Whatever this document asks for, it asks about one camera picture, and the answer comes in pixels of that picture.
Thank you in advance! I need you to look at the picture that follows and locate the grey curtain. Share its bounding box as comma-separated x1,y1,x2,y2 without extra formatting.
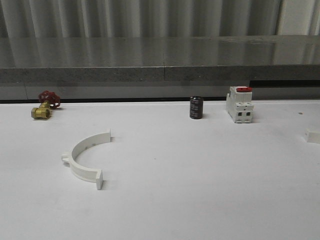
0,0,320,38

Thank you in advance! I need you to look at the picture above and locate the white half pipe clamp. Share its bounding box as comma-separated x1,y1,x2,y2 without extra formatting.
304,128,320,144

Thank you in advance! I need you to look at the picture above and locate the black cylindrical capacitor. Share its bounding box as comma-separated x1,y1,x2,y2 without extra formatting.
189,96,204,120

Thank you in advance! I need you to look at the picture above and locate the white circuit breaker red switch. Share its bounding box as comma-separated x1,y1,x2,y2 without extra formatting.
226,86,254,124

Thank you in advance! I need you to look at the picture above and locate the white half clamp left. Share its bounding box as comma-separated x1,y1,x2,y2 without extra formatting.
61,129,112,191

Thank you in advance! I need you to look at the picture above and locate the brass valve red handle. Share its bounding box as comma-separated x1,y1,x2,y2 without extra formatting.
31,90,61,119

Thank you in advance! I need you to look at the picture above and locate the grey stone counter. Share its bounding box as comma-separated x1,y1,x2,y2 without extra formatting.
0,35,320,102

